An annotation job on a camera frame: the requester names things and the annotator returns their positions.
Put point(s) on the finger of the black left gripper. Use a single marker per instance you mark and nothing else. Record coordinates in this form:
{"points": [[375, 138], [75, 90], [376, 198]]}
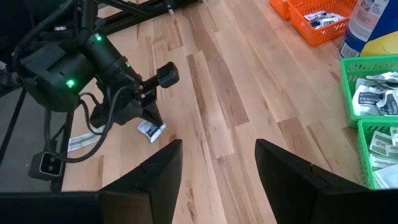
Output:
{"points": [[154, 114]]}

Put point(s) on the orange plastic mesh basket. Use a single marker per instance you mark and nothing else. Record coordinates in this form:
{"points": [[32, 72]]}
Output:
{"points": [[314, 34], [278, 7]]}

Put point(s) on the green plastic mesh basket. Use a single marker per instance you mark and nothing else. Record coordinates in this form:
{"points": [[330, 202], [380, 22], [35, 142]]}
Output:
{"points": [[362, 155], [346, 90]]}

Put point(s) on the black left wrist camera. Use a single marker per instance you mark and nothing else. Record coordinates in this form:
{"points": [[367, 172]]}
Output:
{"points": [[168, 74]]}

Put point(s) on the green striped adhesive bandage packet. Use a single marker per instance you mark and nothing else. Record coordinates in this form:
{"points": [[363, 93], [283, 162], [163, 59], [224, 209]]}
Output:
{"points": [[394, 135], [84, 140], [384, 161], [380, 143], [385, 179]]}

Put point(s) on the white antiseptic towelette packet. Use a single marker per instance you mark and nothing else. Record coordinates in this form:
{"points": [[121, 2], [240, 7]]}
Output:
{"points": [[382, 77], [390, 104], [151, 130], [334, 18], [367, 101], [312, 17]]}

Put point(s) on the white disinfecting wipes canister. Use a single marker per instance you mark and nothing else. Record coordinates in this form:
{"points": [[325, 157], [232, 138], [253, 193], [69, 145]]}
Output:
{"points": [[363, 25]]}

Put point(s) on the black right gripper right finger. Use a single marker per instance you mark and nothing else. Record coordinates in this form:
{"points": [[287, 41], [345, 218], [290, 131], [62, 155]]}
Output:
{"points": [[295, 193]]}

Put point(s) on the black depth camera box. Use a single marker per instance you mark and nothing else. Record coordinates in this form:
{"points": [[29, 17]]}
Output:
{"points": [[46, 165]]}

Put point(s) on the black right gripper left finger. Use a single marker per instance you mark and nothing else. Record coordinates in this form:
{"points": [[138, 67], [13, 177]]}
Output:
{"points": [[152, 189]]}

